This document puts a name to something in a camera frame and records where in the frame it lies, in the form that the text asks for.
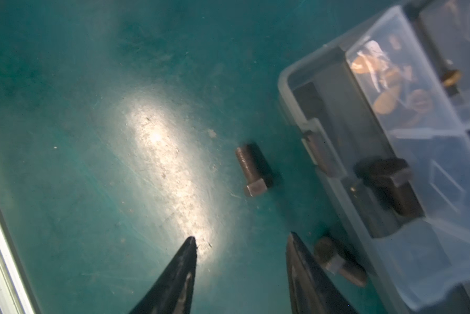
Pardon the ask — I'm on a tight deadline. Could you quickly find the clear plastic organizer box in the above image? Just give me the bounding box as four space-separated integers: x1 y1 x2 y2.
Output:
278 1 470 313

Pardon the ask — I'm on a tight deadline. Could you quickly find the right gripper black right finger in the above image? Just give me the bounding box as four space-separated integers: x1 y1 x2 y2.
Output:
286 232 357 314

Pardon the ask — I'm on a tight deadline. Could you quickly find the brass wing nut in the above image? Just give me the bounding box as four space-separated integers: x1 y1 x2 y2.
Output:
372 85 402 115

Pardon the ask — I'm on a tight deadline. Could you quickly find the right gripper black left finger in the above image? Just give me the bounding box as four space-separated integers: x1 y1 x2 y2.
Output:
130 236 198 314

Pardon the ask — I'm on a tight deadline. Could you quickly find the black bolt with head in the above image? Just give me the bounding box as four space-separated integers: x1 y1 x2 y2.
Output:
354 157 424 218

